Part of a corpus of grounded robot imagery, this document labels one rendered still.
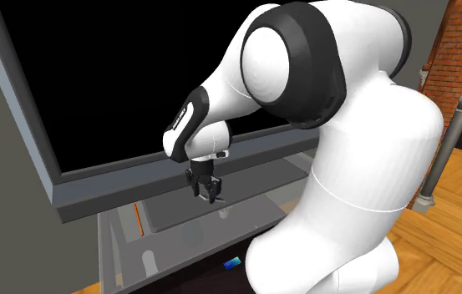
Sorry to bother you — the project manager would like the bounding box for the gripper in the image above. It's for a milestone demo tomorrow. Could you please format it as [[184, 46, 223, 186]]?
[[185, 159, 226, 205]]

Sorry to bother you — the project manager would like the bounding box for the orange pencil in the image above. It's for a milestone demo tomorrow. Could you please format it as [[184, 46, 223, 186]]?
[[133, 201, 145, 237]]

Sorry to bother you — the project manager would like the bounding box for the small blue box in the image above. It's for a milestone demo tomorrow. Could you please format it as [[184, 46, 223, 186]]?
[[222, 256, 243, 271]]

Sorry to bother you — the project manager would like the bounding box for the large grey-framed television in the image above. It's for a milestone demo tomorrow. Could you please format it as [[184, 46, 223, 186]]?
[[0, 0, 322, 235]]

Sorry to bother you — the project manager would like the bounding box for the grey column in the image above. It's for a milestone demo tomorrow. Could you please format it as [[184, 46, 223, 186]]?
[[411, 81, 462, 215]]

